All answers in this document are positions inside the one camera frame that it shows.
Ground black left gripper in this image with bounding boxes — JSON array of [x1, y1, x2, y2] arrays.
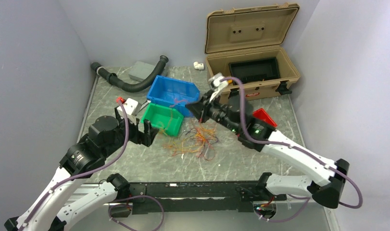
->
[[102, 106, 159, 157]]

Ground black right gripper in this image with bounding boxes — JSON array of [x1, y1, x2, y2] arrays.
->
[[185, 90, 240, 134]]

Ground yellow thin cable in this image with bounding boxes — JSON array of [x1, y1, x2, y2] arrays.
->
[[161, 108, 214, 158]]

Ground white pipe elbow fitting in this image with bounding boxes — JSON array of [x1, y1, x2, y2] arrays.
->
[[193, 62, 204, 70]]

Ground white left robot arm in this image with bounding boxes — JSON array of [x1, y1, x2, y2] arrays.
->
[[4, 112, 159, 231]]

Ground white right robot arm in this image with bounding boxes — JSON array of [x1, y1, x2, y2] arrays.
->
[[185, 91, 350, 209]]

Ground green plastic bin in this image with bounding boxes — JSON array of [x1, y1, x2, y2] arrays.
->
[[141, 103, 184, 137]]

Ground blue plastic bin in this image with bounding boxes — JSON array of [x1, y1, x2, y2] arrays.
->
[[147, 75, 200, 117]]

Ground silver open-end wrench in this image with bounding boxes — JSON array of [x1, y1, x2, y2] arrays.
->
[[139, 100, 151, 112]]

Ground red plastic bin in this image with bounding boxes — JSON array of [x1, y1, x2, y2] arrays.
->
[[253, 108, 277, 128]]

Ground grey flat block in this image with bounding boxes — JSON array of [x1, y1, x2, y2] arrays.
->
[[128, 61, 155, 82]]

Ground black toolbox tray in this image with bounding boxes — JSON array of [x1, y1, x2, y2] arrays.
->
[[228, 57, 280, 83]]

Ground tan plastic toolbox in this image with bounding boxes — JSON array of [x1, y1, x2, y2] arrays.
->
[[204, 3, 301, 100]]

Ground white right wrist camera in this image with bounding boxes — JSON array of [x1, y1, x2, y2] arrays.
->
[[209, 73, 229, 103]]

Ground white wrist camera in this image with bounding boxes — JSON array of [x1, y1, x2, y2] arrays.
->
[[116, 97, 142, 117], [209, 73, 229, 103]]

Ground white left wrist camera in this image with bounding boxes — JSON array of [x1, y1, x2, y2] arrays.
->
[[116, 97, 142, 117]]

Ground black corrugated hose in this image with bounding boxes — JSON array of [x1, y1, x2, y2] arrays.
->
[[90, 55, 170, 93]]

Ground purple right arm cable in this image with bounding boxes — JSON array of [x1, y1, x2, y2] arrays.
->
[[221, 77, 364, 224]]

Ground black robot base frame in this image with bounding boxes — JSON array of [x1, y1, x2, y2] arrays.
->
[[109, 180, 287, 218]]

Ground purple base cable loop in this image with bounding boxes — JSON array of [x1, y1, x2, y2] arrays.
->
[[108, 193, 164, 231]]

